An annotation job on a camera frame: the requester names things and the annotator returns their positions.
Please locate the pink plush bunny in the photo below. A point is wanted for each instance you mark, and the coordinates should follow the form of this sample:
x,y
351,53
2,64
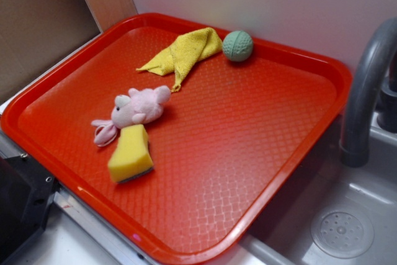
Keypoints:
x,y
137,107

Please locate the red plastic tray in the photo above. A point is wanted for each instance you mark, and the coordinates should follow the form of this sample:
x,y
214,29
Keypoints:
x,y
225,144

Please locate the yellow cloth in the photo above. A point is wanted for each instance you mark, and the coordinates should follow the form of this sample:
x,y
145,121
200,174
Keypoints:
x,y
183,53

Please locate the yellow sponge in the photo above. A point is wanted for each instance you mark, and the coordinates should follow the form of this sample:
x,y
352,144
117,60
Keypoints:
x,y
131,157

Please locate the green textured ball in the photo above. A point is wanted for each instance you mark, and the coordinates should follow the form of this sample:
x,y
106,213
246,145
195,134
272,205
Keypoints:
x,y
238,46

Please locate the grey toy sink basin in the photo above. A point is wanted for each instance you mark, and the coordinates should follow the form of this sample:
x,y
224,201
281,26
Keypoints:
x,y
281,233

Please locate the grey sink faucet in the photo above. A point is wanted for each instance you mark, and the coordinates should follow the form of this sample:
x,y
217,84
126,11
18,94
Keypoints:
x,y
364,94

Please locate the sink drain strainer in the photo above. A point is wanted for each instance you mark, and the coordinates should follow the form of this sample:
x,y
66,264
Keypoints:
x,y
342,232

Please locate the cardboard panel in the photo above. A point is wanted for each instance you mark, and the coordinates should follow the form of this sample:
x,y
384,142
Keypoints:
x,y
36,35

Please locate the black faucet knob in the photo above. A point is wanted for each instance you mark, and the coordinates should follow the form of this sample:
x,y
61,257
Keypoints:
x,y
387,115

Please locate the black bracket block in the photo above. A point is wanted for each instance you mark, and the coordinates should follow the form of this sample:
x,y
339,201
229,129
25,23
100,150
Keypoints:
x,y
27,192

